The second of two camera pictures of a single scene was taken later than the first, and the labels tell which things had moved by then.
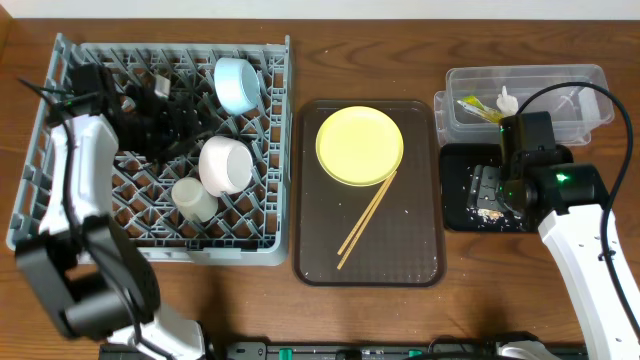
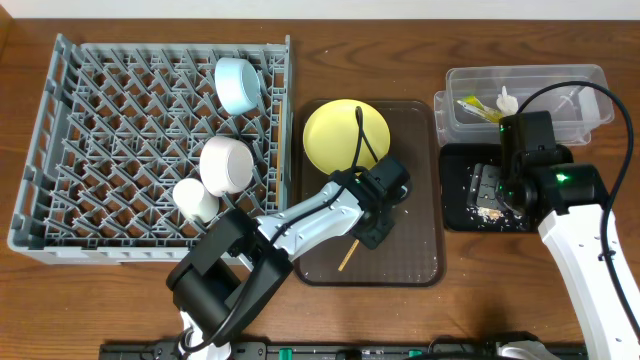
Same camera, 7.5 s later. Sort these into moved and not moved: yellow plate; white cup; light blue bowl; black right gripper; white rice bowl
Moved: yellow plate
Not moved: light blue bowl; black right gripper; white cup; white rice bowl
